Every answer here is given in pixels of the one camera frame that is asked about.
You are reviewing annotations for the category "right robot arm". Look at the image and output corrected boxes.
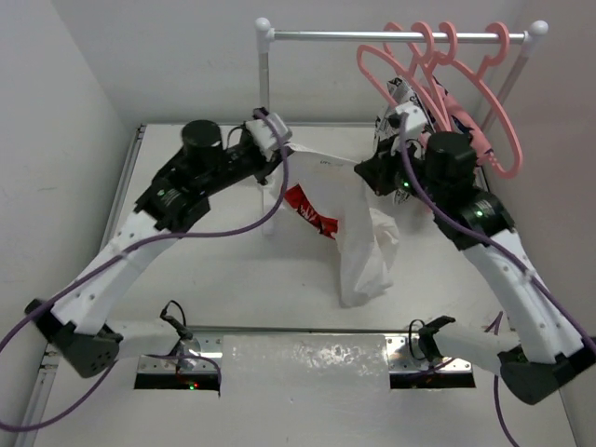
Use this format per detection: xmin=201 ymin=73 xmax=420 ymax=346
xmin=354 ymin=131 xmax=595 ymax=405

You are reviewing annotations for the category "white clothes rack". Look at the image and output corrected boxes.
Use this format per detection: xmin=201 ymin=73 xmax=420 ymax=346
xmin=254 ymin=17 xmax=549 ymax=237

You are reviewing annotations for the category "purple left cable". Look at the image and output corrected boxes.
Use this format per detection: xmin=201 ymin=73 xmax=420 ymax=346
xmin=0 ymin=109 xmax=291 ymax=434

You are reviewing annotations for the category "purple cable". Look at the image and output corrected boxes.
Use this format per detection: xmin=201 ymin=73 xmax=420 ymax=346
xmin=0 ymin=109 xmax=291 ymax=434
xmin=398 ymin=114 xmax=596 ymax=447

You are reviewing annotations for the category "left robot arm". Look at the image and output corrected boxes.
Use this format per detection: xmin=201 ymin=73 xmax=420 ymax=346
xmin=25 ymin=109 xmax=291 ymax=378

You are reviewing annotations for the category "pink patterned shirt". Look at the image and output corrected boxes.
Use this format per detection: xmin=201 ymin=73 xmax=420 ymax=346
xmin=412 ymin=85 xmax=492 ymax=166

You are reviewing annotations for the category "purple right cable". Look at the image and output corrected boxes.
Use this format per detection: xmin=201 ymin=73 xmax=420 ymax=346
xmin=398 ymin=114 xmax=596 ymax=447

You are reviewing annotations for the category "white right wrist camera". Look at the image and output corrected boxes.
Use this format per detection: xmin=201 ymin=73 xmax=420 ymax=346
xmin=386 ymin=102 xmax=427 ymax=140

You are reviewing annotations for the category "empty pink hanger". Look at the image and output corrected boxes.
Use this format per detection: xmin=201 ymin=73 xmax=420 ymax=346
xmin=446 ymin=20 xmax=524 ymax=181

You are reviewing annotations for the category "aluminium table edge rail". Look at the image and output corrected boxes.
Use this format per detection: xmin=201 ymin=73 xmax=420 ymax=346
xmin=21 ymin=124 xmax=147 ymax=426

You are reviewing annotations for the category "white t shirt red print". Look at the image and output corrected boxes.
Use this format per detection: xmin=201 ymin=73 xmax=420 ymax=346
xmin=283 ymin=143 xmax=400 ymax=307

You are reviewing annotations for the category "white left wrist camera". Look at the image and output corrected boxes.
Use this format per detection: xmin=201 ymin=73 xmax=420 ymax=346
xmin=244 ymin=108 xmax=292 ymax=161

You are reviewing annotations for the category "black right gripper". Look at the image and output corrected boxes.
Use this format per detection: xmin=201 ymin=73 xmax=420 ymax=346
xmin=356 ymin=132 xmax=444 ymax=207

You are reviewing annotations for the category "metal base plate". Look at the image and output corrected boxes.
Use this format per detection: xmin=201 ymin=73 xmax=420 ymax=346
xmin=138 ymin=327 xmax=473 ymax=383

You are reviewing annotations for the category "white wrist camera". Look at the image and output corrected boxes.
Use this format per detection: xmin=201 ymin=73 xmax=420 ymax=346
xmin=244 ymin=108 xmax=292 ymax=161
xmin=386 ymin=102 xmax=427 ymax=140

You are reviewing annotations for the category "newspaper print shirt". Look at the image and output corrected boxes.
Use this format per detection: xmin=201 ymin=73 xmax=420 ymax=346
xmin=374 ymin=75 xmax=439 ymax=206

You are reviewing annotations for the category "pink hanger with newspaper shirt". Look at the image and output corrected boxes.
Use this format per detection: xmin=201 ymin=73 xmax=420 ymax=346
xmin=408 ymin=21 xmax=458 ymax=131

